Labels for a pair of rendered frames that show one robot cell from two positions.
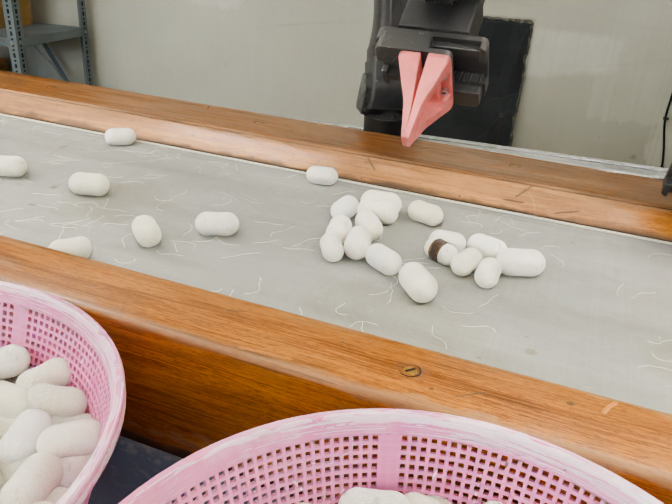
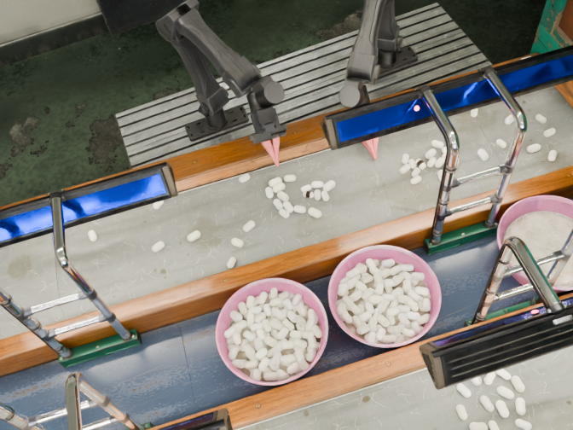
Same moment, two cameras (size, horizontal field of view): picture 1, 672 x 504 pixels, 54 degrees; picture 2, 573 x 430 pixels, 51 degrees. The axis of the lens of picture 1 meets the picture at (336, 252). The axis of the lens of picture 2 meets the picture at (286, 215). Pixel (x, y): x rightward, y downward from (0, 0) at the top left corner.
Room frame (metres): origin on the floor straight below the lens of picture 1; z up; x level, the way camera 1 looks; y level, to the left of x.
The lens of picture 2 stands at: (-0.33, 0.42, 2.07)
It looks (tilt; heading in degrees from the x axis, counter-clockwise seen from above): 56 degrees down; 332
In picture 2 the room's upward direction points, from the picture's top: 10 degrees counter-clockwise
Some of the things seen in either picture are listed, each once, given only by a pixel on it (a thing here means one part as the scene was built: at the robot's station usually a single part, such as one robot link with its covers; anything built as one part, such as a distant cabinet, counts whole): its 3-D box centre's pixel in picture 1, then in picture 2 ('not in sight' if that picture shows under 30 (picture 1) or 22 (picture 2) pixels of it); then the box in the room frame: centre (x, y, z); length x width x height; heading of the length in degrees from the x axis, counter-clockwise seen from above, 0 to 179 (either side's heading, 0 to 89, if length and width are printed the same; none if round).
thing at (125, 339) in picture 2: not in sight; (65, 284); (0.55, 0.55, 0.90); 0.20 x 0.19 x 0.45; 70
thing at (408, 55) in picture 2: not in sight; (387, 54); (0.78, -0.64, 0.71); 0.20 x 0.07 x 0.08; 75
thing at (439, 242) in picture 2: not in sight; (459, 166); (0.21, -0.36, 0.90); 0.20 x 0.19 x 0.45; 70
